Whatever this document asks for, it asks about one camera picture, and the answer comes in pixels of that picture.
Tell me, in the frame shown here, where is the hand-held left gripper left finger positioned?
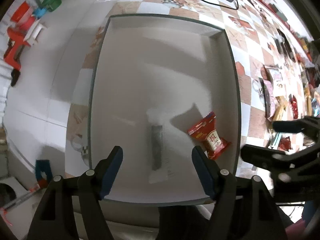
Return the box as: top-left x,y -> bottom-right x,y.
26,146 -> 123,240

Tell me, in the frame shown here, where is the grey white stick packet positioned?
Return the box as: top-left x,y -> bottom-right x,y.
146,108 -> 175,183

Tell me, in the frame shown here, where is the red snack packet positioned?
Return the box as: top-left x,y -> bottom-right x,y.
187,112 -> 232,160

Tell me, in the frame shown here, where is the white plastic tray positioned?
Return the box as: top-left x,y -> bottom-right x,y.
87,14 -> 242,204

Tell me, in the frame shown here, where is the pink snack packet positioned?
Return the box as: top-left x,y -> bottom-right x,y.
265,66 -> 288,97

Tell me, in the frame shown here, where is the gold snack packet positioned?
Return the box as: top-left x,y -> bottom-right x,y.
271,96 -> 288,122

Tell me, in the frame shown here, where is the checkered tablecloth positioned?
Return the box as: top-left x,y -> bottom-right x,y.
66,0 -> 320,180

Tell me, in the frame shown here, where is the maroon patterned cloth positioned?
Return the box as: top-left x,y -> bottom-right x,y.
285,200 -> 320,240

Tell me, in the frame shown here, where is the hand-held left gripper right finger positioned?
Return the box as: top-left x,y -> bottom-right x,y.
191,146 -> 288,240

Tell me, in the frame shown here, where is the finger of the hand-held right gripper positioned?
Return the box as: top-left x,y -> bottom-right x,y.
272,116 -> 320,140
240,144 -> 320,180

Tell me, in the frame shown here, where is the white small box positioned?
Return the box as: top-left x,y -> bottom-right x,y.
25,20 -> 48,47

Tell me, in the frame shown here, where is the blue plastic clamp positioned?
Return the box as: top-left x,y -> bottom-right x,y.
35,159 -> 53,188

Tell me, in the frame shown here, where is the red plastic toy tool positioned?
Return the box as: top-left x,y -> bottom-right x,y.
3,26 -> 30,71

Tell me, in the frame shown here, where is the pile of assorted packets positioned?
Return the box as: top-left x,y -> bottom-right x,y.
260,65 -> 320,150

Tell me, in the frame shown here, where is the red plastic container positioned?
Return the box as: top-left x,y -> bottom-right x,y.
10,0 -> 34,23

